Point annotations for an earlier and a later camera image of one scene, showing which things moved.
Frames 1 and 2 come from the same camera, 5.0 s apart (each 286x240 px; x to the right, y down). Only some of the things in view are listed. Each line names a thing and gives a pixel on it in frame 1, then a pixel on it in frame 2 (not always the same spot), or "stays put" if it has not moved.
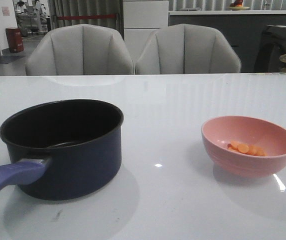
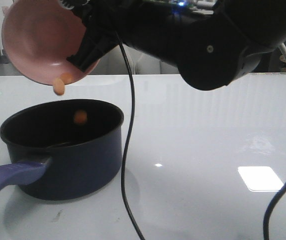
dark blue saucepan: x=61 y=150 stays put
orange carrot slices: x=246 y=148 -> x=59 y=84
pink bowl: x=248 y=147 -> x=39 y=35
